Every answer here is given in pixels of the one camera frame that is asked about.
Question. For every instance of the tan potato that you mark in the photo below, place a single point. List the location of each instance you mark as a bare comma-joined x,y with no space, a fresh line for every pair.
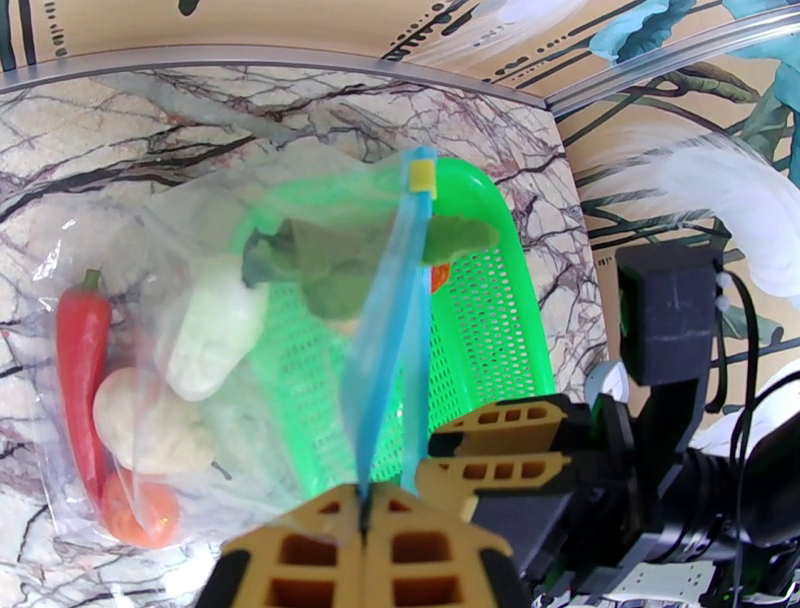
150,431

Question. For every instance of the small red-orange vegetable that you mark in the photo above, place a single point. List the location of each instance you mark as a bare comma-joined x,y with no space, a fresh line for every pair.
440,278

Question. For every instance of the red tomato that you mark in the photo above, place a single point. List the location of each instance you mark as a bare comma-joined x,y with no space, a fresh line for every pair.
137,512

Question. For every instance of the bok choy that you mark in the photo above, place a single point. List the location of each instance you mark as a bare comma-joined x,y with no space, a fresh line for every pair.
212,337

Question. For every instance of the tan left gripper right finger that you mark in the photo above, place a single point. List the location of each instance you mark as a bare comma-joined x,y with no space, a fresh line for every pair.
425,556

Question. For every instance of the green plastic basket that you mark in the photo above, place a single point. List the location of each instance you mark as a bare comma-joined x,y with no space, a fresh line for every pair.
475,350

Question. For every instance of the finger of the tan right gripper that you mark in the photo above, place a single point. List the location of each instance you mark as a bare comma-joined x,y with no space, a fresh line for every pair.
500,415
494,472

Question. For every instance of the clear zip-top bag blue zipper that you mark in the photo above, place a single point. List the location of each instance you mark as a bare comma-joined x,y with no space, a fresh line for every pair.
187,312

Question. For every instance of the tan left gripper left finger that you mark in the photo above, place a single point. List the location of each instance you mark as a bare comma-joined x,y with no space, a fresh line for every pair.
300,556

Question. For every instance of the red chili pepper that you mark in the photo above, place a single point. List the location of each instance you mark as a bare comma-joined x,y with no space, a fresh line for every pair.
81,350

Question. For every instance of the aluminium frame post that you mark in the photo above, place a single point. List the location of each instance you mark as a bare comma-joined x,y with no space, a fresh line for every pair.
656,56

